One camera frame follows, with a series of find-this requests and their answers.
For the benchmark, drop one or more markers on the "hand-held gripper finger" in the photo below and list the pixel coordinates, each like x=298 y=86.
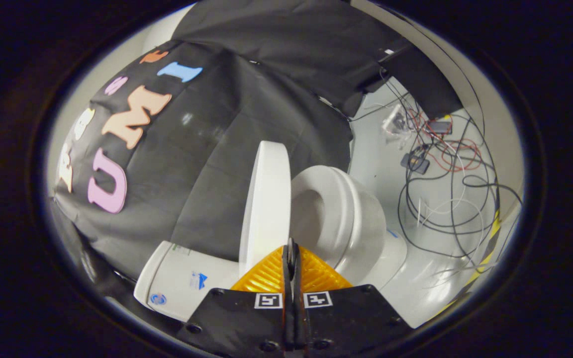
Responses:
x=300 y=318
x=289 y=298

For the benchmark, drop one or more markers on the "white toilet lid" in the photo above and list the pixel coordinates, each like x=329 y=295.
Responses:
x=266 y=199

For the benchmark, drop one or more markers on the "white toilet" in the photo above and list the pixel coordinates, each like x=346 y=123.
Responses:
x=351 y=214

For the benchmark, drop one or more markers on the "black backdrop cloth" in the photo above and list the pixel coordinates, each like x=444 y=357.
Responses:
x=217 y=149

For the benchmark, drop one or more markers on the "small black electronic box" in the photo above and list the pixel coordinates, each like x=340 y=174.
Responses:
x=415 y=162

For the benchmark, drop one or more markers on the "yellow black floor tape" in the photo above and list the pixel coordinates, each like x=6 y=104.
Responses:
x=488 y=243

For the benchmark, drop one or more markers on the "clear plastic bag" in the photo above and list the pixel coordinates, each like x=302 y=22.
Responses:
x=396 y=122

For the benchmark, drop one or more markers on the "dark flat electronic device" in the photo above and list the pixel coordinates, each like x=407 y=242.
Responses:
x=439 y=127

